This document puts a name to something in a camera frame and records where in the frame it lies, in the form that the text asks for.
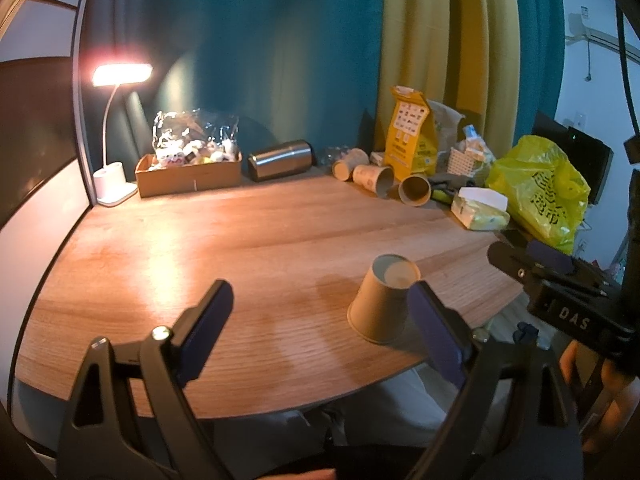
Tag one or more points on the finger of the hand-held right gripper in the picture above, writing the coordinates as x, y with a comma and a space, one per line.
550, 257
510, 260

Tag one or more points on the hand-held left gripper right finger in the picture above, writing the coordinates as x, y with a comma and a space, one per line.
434, 330

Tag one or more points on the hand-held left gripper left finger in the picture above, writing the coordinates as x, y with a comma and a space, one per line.
210, 320

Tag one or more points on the brown paper cup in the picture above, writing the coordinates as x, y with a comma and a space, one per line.
380, 300
345, 166
415, 190

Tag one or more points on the printed paper cup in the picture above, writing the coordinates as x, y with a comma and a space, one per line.
370, 177

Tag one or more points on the person's right hand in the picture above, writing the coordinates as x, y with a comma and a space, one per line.
617, 390

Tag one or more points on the tissue pack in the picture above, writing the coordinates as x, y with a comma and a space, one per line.
480, 210

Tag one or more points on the yellow plastic bag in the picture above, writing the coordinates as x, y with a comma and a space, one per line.
540, 185

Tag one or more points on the dark cloth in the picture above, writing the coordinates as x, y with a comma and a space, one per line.
450, 182

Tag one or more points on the black monitor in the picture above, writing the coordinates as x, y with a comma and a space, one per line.
595, 160

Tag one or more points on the white woven basket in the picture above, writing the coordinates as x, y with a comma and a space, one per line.
462, 162

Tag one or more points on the clear packet of snacks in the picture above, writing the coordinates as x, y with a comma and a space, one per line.
475, 140

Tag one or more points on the cardboard box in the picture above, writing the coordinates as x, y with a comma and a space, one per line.
190, 177

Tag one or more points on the grey paper bag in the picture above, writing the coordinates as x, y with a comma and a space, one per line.
447, 125

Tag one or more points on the yellow paper bag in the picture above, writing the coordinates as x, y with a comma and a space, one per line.
410, 130

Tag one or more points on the white desk lamp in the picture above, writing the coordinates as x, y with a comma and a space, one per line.
112, 180

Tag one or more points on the stainless steel tumbler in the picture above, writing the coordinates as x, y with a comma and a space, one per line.
280, 160

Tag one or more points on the clear plastic snack bag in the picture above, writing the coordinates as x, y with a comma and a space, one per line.
192, 135

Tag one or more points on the teal curtain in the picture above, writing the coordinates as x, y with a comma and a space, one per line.
537, 35
275, 50

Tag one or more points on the white air conditioner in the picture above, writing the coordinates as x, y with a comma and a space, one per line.
600, 40

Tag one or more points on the yellow curtain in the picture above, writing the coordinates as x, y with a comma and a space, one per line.
450, 35

